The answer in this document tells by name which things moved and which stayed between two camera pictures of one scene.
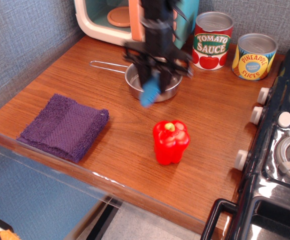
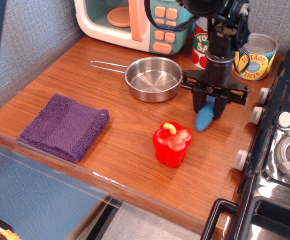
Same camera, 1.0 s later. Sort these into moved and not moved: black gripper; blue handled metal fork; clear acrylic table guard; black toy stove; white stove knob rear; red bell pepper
Moved: blue handled metal fork; black gripper
Not moved: white stove knob rear; clear acrylic table guard; red bell pepper; black toy stove
